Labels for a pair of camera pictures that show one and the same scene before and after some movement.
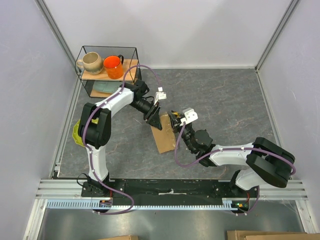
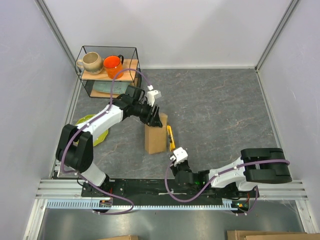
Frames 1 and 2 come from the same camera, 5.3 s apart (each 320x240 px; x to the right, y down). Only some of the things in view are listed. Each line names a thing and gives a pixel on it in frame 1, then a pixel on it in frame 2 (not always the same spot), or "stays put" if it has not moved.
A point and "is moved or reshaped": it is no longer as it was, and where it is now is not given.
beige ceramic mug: [92, 62] stays put
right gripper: [175, 121] -> [174, 166]
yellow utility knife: [176, 113] -> [172, 146]
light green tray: [109, 87] stays put
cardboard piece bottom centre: [124, 237] stays put
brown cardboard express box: [165, 139] is moved or reshaped
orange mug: [113, 66] stays put
